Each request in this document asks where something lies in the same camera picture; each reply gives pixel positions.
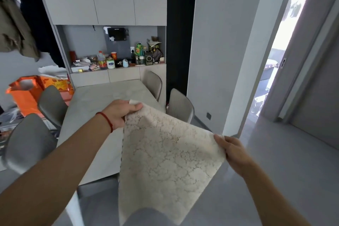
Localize person's right hand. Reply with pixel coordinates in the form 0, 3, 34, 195
214, 134, 256, 179

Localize person's left hand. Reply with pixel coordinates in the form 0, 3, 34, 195
102, 99, 143, 131

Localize beige lace tablecloth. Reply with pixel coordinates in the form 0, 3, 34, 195
118, 99, 227, 226

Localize person's left forearm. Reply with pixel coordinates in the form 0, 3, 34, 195
0, 114, 113, 226

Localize person's right forearm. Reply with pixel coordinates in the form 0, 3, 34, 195
242, 161, 312, 226

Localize grey upholstered chair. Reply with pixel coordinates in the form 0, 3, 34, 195
4, 113, 120, 200
166, 88, 195, 124
142, 71, 163, 102
37, 85, 69, 130

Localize dark sauce bottle red label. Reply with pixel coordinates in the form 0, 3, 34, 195
97, 50, 108, 70

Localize pink box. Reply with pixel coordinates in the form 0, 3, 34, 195
62, 92, 75, 107

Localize dark handbag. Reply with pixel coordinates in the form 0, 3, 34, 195
152, 47, 163, 61

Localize white crumpled paper bag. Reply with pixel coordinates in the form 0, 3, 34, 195
38, 65, 69, 78

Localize orange paper bag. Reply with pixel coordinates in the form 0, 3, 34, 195
6, 75, 44, 118

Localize plain grey door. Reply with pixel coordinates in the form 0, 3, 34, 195
290, 8, 339, 151

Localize clear plastic bag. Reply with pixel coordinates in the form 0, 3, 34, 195
0, 108, 23, 124

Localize grey door silver lock plate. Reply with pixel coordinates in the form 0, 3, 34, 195
261, 0, 339, 122

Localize black hanging jacket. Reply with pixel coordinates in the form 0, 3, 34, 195
14, 0, 65, 69

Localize khaki hanging garment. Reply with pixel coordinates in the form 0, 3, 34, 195
0, 0, 41, 62

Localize red string bracelet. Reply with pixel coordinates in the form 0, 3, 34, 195
95, 112, 114, 133

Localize black wall water dispenser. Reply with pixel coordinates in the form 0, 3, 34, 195
107, 28, 129, 42

